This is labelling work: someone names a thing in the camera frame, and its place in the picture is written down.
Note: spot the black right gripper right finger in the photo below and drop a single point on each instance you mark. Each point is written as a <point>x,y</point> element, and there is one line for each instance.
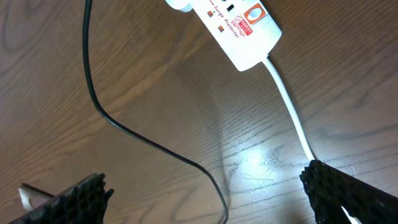
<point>334,196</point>

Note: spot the white power strip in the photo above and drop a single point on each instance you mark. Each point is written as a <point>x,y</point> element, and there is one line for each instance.
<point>244,29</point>

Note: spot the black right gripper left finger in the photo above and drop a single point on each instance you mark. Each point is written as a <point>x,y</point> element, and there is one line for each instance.
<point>84,202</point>

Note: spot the white USB charger plug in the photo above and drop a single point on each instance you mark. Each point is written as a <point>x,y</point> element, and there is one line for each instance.
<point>181,5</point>

